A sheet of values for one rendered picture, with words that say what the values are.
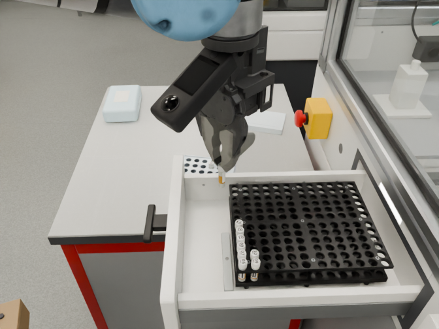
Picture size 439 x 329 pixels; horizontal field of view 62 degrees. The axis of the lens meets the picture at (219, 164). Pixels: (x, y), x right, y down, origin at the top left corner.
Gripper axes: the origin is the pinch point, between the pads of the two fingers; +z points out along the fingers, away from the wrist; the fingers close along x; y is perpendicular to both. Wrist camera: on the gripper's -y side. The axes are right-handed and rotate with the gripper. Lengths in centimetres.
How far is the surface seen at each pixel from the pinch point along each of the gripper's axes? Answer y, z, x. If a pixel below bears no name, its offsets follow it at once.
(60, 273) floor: -17, 97, 80
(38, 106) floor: 33, 97, 218
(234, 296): -10.5, 8.5, -13.6
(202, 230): -3.0, 14.2, 1.5
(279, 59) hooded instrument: 67, 18, 41
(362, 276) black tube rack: 6.2, 11.0, -23.4
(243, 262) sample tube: -6.7, 6.7, -11.6
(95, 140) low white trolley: 1, 22, 49
